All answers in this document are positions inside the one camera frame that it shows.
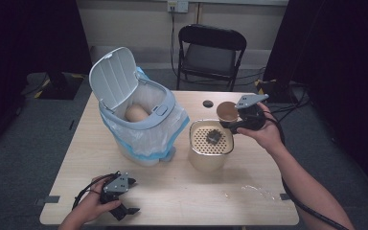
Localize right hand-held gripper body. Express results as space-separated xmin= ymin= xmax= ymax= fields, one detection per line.
xmin=228 ymin=93 xmax=270 ymax=135

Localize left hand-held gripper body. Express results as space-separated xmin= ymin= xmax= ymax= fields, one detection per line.
xmin=99 ymin=171 xmax=132 ymax=206

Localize brown paper cup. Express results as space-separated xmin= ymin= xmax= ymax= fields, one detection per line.
xmin=216 ymin=101 xmax=241 ymax=125
xmin=124 ymin=103 xmax=150 ymax=124

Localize beige strainer bucket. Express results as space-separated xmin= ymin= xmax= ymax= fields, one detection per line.
xmin=187 ymin=118 xmax=236 ymax=173

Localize white bin with plastic bag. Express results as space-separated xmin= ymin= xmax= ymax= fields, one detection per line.
xmin=88 ymin=46 xmax=191 ymax=168

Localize person's right hand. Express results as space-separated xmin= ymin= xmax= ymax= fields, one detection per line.
xmin=236 ymin=102 xmax=286 ymax=155

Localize person's left hand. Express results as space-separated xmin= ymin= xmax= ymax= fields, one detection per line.
xmin=71 ymin=174 xmax=123 ymax=225

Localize dark clump of residue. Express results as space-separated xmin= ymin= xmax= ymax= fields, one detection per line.
xmin=205 ymin=129 xmax=221 ymax=146

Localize black stand base yellow tape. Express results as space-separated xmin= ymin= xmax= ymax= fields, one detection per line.
xmin=33 ymin=71 xmax=86 ymax=101
xmin=254 ymin=78 xmax=298 ymax=104

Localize clear blue-edged trash bag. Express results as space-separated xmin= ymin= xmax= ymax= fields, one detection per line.
xmin=99 ymin=66 xmax=191 ymax=163

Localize black folding chair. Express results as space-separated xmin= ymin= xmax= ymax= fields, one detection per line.
xmin=175 ymin=23 xmax=248 ymax=93

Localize spilled liquid puddle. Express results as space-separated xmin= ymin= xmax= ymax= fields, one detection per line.
xmin=220 ymin=184 xmax=278 ymax=201

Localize dark curtain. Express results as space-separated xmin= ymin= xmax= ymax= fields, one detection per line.
xmin=0 ymin=0 xmax=93 ymax=159
xmin=263 ymin=0 xmax=368 ymax=200

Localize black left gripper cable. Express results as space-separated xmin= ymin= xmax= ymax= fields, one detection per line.
xmin=72 ymin=172 xmax=118 ymax=211

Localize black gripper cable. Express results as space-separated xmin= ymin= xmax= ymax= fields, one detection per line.
xmin=262 ymin=109 xmax=350 ymax=230
xmin=72 ymin=172 xmax=118 ymax=211

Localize black floor cables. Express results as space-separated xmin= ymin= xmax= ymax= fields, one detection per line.
xmin=234 ymin=66 xmax=312 ymax=115

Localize black wall socket cable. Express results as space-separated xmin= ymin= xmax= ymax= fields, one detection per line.
xmin=169 ymin=5 xmax=181 ymax=80

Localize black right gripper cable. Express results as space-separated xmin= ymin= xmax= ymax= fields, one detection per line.
xmin=262 ymin=109 xmax=350 ymax=230

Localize white wall socket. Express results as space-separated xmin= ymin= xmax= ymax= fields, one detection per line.
xmin=167 ymin=0 xmax=190 ymax=14

